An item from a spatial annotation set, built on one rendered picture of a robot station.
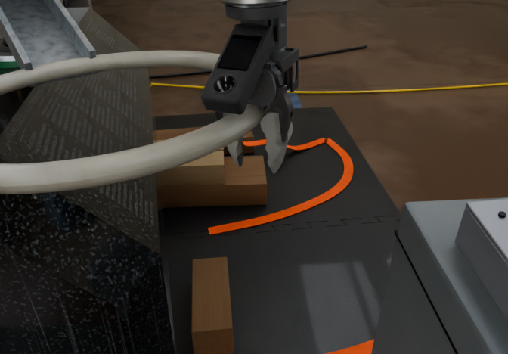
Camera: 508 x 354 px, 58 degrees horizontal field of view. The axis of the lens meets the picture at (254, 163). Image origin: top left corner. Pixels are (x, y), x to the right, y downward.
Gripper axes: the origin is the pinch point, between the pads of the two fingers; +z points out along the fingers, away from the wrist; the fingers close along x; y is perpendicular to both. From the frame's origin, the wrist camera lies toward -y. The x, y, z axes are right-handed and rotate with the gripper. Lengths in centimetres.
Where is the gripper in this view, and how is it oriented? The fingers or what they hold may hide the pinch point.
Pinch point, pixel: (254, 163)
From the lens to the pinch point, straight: 60.4
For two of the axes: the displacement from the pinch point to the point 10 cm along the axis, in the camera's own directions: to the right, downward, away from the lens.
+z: 0.3, 8.7, 4.9
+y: 4.2, -4.5, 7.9
